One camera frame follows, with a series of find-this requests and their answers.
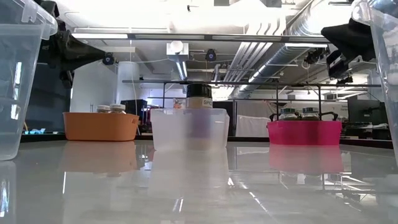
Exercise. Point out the large clear plastic bin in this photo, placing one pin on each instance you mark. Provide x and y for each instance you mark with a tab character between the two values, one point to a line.
18	93
385	77

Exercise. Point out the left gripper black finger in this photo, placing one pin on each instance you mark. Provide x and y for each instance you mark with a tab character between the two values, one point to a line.
77	54

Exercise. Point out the black-lid purple-label spice jar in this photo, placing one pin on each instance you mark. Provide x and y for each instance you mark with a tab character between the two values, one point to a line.
199	91

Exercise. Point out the small clear plastic bin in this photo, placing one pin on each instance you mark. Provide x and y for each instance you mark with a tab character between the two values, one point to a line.
168	130

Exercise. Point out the cluttered black desk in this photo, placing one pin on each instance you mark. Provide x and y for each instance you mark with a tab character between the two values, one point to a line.
367	130

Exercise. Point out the silver ventilation duct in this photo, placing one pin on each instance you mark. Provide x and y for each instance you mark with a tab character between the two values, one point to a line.
298	25

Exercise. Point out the teal small item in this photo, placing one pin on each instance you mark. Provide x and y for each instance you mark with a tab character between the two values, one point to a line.
34	131

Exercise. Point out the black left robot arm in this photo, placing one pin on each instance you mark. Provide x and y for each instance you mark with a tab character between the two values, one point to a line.
49	7

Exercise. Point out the white cloth cover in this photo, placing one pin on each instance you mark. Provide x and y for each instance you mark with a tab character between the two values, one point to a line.
252	126

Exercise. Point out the orange plastic bin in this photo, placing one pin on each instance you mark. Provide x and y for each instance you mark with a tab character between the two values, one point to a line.
99	127

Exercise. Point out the black camera on rack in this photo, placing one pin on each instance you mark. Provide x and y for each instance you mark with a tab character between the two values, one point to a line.
317	54

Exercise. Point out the pink plastic bin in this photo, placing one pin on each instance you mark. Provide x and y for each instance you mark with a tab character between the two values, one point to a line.
304	132

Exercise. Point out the black round hanging device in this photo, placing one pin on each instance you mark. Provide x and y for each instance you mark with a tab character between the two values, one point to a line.
108	59
211	55

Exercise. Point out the white ceiling lamp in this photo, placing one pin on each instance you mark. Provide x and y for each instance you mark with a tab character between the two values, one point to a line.
176	46

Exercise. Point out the black background monitor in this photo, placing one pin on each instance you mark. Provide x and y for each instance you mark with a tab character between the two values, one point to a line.
367	110
133	109

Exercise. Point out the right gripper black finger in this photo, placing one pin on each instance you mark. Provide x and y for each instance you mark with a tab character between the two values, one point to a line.
351	39

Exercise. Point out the orange printed poster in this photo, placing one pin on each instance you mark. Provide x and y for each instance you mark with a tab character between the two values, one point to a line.
178	104

